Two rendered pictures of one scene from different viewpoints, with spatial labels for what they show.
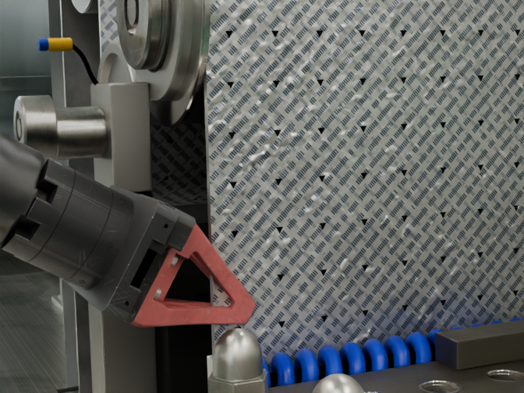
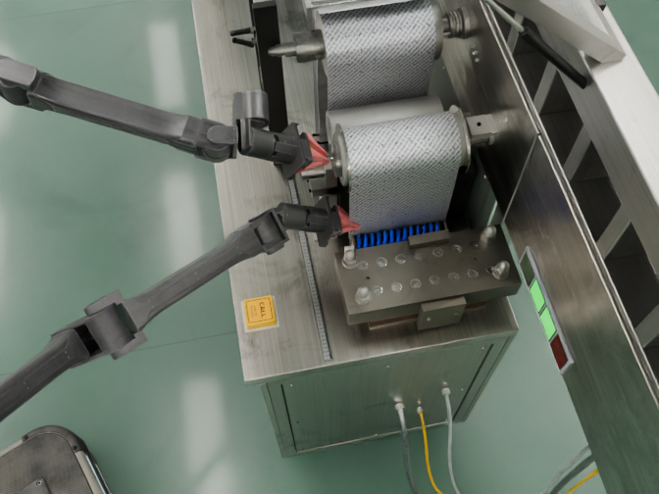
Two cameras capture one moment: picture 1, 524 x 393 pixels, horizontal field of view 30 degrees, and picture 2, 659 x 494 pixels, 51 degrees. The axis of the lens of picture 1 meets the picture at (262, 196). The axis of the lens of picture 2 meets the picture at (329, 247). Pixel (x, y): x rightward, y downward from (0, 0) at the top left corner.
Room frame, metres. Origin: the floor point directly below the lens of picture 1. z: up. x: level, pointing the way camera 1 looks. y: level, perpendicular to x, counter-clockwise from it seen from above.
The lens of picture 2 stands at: (-0.24, -0.11, 2.43)
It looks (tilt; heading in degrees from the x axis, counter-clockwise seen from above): 60 degrees down; 13
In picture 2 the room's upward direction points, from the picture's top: 1 degrees counter-clockwise
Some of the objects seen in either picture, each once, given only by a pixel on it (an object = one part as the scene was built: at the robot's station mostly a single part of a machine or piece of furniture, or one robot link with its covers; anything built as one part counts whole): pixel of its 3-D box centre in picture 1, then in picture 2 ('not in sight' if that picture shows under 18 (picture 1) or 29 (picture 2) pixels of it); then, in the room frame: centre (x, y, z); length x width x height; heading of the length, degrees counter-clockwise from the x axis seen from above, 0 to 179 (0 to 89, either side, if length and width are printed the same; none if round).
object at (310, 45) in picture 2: not in sight; (309, 45); (0.85, 0.18, 1.34); 0.06 x 0.06 x 0.06; 23
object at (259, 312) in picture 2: not in sight; (259, 312); (0.39, 0.21, 0.91); 0.07 x 0.07 x 0.02; 23
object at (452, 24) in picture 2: not in sight; (448, 24); (0.97, -0.11, 1.34); 0.07 x 0.07 x 0.07; 23
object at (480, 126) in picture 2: not in sight; (481, 125); (0.74, -0.22, 1.28); 0.06 x 0.05 x 0.02; 113
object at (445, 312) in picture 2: not in sight; (440, 315); (0.45, -0.21, 0.97); 0.10 x 0.03 x 0.11; 113
